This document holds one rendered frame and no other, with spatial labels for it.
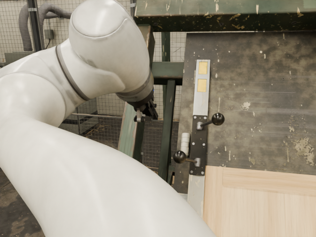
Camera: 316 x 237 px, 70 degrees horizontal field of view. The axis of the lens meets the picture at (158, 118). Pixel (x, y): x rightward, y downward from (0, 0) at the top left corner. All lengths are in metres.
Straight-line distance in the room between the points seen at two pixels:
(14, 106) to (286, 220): 0.75
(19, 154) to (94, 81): 0.21
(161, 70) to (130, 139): 0.33
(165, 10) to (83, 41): 0.66
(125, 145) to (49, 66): 0.48
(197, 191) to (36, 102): 0.56
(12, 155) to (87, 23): 0.20
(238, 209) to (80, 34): 0.66
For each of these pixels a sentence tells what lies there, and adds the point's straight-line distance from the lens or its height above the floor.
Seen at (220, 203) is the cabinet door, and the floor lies 1.26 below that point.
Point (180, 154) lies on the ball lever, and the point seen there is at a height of 1.44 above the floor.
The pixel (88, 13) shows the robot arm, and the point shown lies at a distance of 0.34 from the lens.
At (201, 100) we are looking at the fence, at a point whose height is 1.55.
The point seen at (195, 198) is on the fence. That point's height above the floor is 1.28.
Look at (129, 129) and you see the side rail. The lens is 0.81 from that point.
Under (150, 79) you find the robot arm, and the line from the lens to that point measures 0.46.
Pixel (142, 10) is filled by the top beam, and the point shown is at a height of 1.87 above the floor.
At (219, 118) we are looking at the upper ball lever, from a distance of 0.67.
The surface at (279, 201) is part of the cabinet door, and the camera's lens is 0.82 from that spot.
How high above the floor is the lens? 1.73
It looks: 17 degrees down
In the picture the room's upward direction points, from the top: straight up
